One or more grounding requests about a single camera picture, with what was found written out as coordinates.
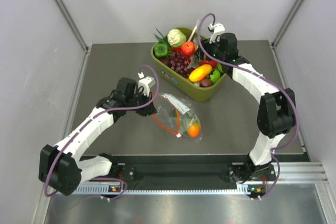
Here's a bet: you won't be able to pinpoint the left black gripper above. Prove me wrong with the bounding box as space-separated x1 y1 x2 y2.
125 89 156 116

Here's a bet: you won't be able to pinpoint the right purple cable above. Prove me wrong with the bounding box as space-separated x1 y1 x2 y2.
198 13 300 201

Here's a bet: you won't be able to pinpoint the fake green onion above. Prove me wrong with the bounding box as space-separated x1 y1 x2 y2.
154 28 170 47

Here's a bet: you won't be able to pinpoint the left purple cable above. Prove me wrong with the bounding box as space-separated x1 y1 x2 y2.
44 65 160 197

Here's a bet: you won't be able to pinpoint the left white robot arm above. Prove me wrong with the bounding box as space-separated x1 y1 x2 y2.
38 73 156 196

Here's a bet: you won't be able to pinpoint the grey fake fish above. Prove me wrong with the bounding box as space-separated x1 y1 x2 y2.
187 37 199 69

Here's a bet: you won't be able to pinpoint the grey slotted cable duct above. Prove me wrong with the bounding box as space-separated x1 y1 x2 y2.
73 183 263 196

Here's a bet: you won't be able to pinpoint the dark purple fake plum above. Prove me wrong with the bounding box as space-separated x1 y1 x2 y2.
199 78 213 88

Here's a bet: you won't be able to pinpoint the purple fake grapes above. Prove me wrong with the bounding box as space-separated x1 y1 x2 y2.
169 52 195 78

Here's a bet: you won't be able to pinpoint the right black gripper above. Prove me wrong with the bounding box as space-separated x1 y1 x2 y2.
195 35 226 62

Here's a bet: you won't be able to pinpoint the bright green fake pepper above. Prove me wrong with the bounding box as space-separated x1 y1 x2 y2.
207 69 221 84

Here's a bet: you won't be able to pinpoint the red fake chili pepper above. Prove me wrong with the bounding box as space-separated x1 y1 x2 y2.
172 47 182 53

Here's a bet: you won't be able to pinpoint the red fake tomato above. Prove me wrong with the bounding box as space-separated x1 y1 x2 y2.
181 41 195 57

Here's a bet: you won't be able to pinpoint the green fake bell pepper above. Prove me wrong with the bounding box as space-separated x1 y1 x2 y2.
153 43 169 59

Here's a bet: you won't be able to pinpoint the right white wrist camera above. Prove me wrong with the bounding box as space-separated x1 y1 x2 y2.
208 23 225 44

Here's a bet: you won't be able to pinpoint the pale green fake cabbage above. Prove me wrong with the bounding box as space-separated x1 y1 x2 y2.
167 29 187 48

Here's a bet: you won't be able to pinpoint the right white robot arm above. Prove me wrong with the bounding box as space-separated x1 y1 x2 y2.
198 33 296 184

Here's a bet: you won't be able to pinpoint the orange green fake mango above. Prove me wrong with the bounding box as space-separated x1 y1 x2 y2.
187 123 201 138

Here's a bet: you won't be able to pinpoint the purple cable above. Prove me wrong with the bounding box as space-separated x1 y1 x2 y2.
198 13 300 201
44 65 160 197

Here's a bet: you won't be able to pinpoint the yellow fake lemon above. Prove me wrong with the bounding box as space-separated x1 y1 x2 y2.
200 64 212 72

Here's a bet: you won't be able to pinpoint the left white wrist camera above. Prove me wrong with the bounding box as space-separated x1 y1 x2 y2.
138 72 155 97

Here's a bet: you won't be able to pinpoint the clear zip top bag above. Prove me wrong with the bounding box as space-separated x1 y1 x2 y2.
153 93 202 143

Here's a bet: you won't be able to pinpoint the red fake apple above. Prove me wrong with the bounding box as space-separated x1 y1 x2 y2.
207 60 217 69

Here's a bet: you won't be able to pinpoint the yellow orange fake mango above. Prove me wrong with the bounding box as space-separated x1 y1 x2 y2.
188 66 212 82

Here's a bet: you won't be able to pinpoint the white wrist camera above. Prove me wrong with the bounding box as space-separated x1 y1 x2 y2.
208 23 225 44
138 72 155 97

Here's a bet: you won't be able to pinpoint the green fake cucumber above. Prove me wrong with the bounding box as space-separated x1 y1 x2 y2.
171 110 193 133

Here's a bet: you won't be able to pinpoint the olive green plastic bin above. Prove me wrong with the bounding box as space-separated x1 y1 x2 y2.
151 41 227 102

